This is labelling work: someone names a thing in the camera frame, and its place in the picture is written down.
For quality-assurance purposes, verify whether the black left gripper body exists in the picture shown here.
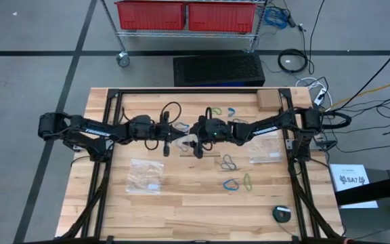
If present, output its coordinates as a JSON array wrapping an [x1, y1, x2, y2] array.
[[152, 122, 174, 141]]

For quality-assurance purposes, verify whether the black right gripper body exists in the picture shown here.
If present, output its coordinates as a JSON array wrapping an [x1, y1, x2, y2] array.
[[200, 117, 232, 144]]

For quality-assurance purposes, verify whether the clear plastic zip bag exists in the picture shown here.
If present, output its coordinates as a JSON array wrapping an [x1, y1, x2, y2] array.
[[125, 158, 166, 196], [247, 134, 283, 165], [175, 132, 200, 153]]

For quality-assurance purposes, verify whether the black perforated computer case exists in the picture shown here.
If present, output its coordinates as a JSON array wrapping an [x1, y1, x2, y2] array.
[[172, 53, 266, 88]]

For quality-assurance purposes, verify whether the small cardboard box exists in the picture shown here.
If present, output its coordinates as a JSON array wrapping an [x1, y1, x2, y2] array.
[[256, 89, 283, 112]]

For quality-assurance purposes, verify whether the grey caster wheel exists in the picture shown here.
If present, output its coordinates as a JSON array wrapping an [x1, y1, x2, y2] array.
[[115, 50, 131, 68]]

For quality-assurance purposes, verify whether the red plastic storage bin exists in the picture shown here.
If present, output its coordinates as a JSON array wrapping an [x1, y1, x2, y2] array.
[[187, 1, 257, 34], [114, 1, 186, 31]]

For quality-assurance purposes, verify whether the white power strip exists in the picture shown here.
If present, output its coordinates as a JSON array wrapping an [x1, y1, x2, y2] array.
[[313, 87, 328, 106]]

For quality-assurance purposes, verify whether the white SA7 paper sign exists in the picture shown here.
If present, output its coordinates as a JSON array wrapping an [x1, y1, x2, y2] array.
[[329, 163, 378, 209]]

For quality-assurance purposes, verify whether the black flat bar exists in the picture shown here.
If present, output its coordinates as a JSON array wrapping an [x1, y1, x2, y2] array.
[[334, 172, 390, 207]]

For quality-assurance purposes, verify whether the grey metal cabinet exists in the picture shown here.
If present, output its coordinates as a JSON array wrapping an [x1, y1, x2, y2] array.
[[330, 167, 390, 244]]

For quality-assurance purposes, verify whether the black aluminium table frame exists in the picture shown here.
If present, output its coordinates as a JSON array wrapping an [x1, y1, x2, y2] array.
[[59, 87, 347, 244]]

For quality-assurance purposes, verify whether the chrome wire shelving cart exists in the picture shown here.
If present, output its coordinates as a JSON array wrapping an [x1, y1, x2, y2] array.
[[99, 0, 270, 68]]

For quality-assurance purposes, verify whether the black coiled cable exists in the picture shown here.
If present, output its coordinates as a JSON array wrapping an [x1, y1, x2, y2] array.
[[277, 48, 309, 74]]

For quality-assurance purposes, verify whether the white cable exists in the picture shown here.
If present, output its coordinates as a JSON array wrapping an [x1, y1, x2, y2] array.
[[295, 77, 333, 109]]

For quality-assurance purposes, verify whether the blue coiled cable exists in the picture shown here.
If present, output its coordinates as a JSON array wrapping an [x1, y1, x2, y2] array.
[[262, 7, 290, 30]]

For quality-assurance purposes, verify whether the long black cable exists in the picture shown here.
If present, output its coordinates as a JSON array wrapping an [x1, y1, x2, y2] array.
[[330, 43, 390, 113]]

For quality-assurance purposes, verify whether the yellow cable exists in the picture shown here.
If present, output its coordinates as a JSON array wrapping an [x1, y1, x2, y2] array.
[[316, 77, 390, 113]]

